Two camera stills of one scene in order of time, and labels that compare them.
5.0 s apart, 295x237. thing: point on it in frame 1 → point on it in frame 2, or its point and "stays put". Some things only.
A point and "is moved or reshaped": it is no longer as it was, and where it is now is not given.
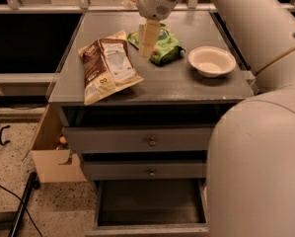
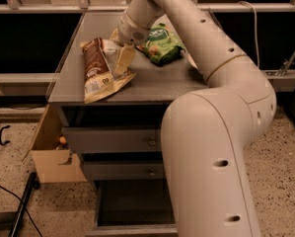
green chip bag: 168,50 stays put
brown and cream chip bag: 109,66 is moved or reshaped
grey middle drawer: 145,170 stays put
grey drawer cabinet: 142,130 stays put
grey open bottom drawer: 151,207 stays put
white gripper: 152,4 → 129,32
